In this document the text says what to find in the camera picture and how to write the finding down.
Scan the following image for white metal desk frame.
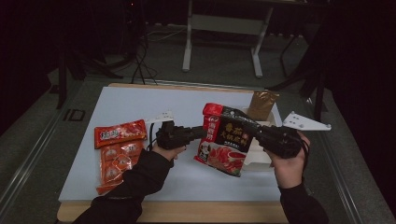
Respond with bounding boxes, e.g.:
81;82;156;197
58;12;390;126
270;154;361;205
181;0;275;79

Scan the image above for red and black sauce packet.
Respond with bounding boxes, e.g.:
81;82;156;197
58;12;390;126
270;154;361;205
193;102;262;178

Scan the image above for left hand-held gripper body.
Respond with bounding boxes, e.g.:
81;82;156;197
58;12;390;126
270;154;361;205
146;111;188;150

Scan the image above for black metal stand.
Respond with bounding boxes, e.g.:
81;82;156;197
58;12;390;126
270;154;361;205
55;43;124;110
265;31;332;124

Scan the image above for wooden table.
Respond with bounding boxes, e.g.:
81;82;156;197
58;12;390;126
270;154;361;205
56;82;289;224

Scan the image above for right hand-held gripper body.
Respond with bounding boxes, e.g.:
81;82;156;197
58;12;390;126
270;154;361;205
256;111;332;159

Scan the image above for person's right hand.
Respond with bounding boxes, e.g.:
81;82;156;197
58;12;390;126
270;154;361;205
267;132;311;189

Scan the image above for gold packet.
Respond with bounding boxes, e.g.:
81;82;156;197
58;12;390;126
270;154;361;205
247;90;280;122

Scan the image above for metal floor rail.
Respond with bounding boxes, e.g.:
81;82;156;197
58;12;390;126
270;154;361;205
0;92;82;216
304;97;367;224

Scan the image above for white table mat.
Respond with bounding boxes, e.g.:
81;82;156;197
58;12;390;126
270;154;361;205
58;86;283;203

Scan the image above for black floor cables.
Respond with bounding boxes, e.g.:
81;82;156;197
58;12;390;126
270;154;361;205
129;27;188;86

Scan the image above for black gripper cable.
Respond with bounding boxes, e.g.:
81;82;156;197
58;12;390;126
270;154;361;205
147;122;157;152
298;134;312;175

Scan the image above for orange snack packet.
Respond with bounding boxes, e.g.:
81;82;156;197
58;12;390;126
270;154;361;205
93;119;148;196

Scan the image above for person's left hand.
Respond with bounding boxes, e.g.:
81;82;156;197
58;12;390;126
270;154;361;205
151;145;187;161

